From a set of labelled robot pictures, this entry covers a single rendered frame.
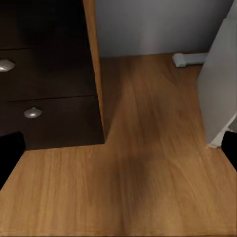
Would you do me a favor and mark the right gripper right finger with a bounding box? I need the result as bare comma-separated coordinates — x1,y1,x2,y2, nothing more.
220,131,237,171

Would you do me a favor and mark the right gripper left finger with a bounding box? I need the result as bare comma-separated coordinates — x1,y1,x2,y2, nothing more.
0,131,26,190

